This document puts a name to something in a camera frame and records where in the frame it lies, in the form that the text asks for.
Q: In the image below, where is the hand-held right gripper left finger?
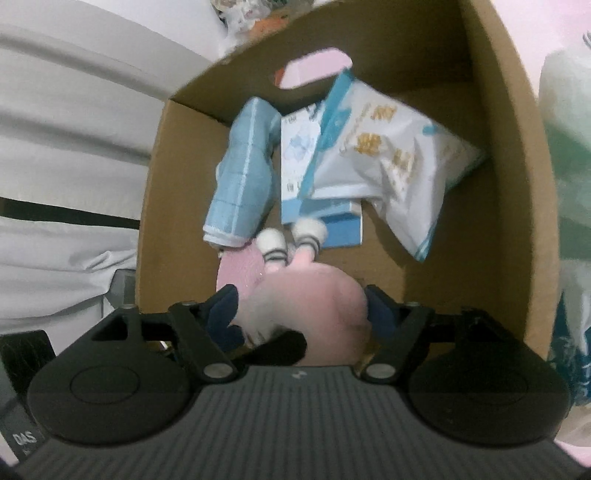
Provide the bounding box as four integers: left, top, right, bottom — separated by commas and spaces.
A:
92, 285, 247, 384

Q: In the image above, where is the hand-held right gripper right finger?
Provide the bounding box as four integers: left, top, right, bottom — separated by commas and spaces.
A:
360, 285, 495, 384

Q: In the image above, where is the pink cloth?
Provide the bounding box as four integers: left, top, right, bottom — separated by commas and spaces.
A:
217, 242, 266, 296

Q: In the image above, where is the pink plush toy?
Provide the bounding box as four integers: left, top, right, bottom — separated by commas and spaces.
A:
231, 217, 370, 365

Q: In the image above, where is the teal towel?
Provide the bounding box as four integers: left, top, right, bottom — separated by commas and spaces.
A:
202, 97, 282, 250

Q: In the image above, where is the white blue wipes pack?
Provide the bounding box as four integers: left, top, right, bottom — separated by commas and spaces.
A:
279, 104, 365, 248

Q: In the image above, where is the brown cardboard box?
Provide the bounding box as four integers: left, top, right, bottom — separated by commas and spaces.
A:
134, 0, 561, 365

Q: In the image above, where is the white curtain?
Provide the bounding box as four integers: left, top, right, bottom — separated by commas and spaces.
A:
0, 0, 222, 333

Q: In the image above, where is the white blue plastic bag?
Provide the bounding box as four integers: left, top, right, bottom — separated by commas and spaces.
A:
538, 34, 591, 407

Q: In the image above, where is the pile of crumpled bags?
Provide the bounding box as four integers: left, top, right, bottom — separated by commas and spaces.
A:
210, 0, 296, 47

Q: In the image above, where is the black strap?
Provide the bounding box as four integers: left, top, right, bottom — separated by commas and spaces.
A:
0, 196, 141, 230

